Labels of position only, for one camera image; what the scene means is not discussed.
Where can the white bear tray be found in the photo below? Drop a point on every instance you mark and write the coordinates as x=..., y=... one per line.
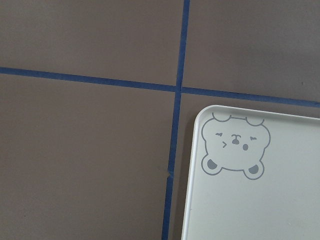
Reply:
x=253, y=175

